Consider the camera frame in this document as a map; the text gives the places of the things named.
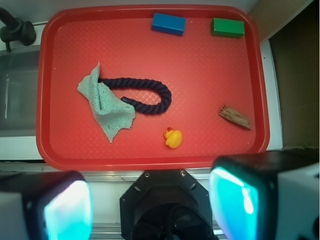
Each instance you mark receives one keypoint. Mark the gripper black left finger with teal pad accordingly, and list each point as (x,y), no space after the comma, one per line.
(45,206)

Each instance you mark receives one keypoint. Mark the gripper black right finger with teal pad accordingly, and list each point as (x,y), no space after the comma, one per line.
(274,195)

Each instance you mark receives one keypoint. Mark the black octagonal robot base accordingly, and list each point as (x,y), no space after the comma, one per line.
(166,205)

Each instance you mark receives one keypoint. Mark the brown wood chip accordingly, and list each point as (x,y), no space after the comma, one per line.
(235,117)

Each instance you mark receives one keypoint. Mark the light green woven cloth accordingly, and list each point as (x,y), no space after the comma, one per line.
(110,113)

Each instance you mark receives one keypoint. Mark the yellow rubber duck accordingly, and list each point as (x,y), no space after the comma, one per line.
(173,138)

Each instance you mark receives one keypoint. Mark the red plastic tray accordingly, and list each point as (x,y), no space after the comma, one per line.
(203,72)

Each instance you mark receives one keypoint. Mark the grey metal sink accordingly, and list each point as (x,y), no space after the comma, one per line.
(18,91)

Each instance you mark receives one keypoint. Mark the green rectangular block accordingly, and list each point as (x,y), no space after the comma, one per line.
(222,27)

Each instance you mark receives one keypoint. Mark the blue rectangular block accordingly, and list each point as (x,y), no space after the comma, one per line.
(168,24)

